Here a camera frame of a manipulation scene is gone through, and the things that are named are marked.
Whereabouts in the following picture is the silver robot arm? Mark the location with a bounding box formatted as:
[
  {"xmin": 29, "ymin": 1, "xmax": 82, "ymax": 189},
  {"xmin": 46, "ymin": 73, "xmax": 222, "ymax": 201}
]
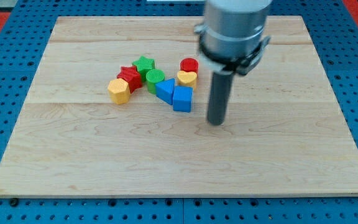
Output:
[{"xmin": 194, "ymin": 0, "xmax": 272, "ymax": 75}]

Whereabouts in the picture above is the blue cube block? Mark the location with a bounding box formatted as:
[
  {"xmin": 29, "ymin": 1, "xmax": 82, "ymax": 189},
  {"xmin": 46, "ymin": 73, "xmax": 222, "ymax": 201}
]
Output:
[{"xmin": 173, "ymin": 86, "xmax": 193, "ymax": 113}]

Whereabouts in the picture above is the yellow heart block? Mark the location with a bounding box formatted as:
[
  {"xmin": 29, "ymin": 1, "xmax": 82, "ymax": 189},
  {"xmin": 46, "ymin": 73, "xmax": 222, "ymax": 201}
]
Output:
[{"xmin": 177, "ymin": 70, "xmax": 198, "ymax": 90}]

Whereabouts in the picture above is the blue triangle block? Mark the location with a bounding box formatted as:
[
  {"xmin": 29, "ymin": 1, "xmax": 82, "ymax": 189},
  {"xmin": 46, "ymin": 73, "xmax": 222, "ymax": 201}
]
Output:
[{"xmin": 155, "ymin": 78, "xmax": 175, "ymax": 105}]

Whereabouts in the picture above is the green cylinder block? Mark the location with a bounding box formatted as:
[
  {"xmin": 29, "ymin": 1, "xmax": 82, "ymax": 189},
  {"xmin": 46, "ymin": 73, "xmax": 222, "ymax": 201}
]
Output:
[{"xmin": 146, "ymin": 69, "xmax": 165, "ymax": 95}]

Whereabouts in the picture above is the red cylinder block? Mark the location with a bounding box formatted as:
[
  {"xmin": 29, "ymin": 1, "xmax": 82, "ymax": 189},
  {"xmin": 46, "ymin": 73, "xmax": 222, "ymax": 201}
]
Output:
[{"xmin": 180, "ymin": 58, "xmax": 199, "ymax": 73}]

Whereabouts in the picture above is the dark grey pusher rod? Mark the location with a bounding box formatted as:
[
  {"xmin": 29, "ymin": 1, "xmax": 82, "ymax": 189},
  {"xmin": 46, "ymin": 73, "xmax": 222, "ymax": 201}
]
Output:
[{"xmin": 207, "ymin": 71, "xmax": 234, "ymax": 126}]

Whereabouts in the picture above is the green star block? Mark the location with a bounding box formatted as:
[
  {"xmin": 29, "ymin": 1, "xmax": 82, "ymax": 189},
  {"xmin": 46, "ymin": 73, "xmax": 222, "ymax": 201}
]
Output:
[{"xmin": 132, "ymin": 55, "xmax": 155, "ymax": 82}]

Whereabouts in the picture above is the light wooden board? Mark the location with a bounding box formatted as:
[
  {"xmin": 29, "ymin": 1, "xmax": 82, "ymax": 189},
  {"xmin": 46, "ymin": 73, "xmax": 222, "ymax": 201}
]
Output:
[{"xmin": 0, "ymin": 16, "xmax": 358, "ymax": 198}]

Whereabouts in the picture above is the red star block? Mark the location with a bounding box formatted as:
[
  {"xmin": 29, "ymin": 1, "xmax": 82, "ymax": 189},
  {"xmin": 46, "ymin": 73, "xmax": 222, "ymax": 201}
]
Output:
[{"xmin": 117, "ymin": 65, "xmax": 142, "ymax": 93}]

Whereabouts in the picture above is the yellow hexagon block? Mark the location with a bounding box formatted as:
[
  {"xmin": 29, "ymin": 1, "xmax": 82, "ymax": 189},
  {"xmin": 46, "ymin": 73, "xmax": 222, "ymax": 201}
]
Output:
[{"xmin": 108, "ymin": 78, "xmax": 131, "ymax": 105}]

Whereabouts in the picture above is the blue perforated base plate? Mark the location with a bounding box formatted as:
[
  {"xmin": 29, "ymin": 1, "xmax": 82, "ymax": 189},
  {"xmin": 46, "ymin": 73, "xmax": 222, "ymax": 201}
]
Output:
[{"xmin": 0, "ymin": 0, "xmax": 358, "ymax": 223}]

